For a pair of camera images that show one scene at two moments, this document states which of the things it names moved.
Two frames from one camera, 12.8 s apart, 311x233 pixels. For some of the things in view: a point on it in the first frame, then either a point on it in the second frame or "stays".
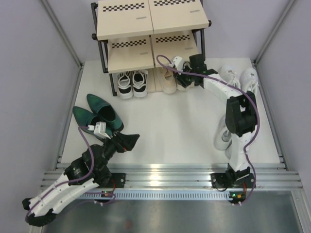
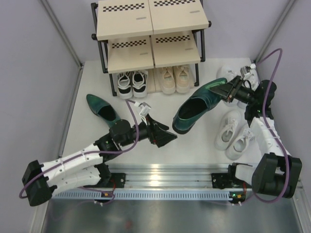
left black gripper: x=122 y=141 -> x=161 y=138
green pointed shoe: x=106 y=112 stays
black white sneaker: x=140 y=83 stays
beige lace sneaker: x=169 y=82 stays
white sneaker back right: x=249 y=79 stays
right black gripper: x=180 y=79 -> x=224 y=90
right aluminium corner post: x=289 y=5 stays
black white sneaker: x=125 y=88 stays
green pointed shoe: x=84 y=118 -> x=194 y=108
